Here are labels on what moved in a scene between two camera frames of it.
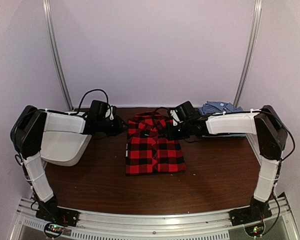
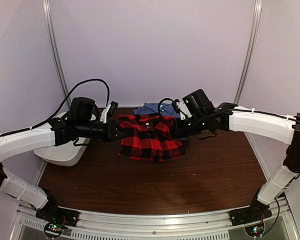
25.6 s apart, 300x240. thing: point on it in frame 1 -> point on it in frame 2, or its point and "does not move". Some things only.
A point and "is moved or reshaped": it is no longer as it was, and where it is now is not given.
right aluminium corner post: x=257 y=7 does not move
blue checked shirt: x=217 y=107 is moved or reshaped
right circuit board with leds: x=255 y=230 does not move
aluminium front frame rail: x=93 y=225 does not move
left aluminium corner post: x=57 y=55 does not move
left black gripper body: x=112 y=129 -> x=110 y=125
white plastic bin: x=63 y=142 does not move
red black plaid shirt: x=148 y=150 is moved or reshaped
